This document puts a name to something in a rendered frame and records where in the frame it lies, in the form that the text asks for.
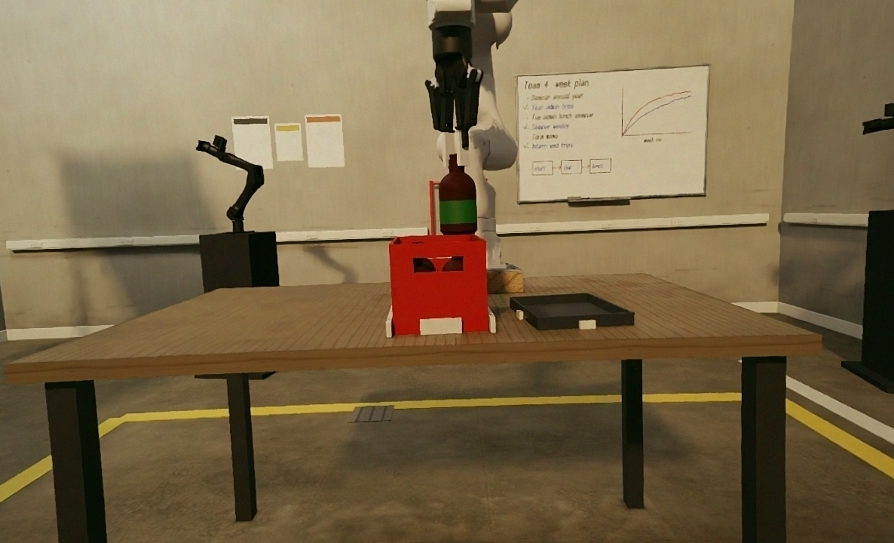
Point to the red divided crate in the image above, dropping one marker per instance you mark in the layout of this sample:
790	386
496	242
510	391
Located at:
438	294

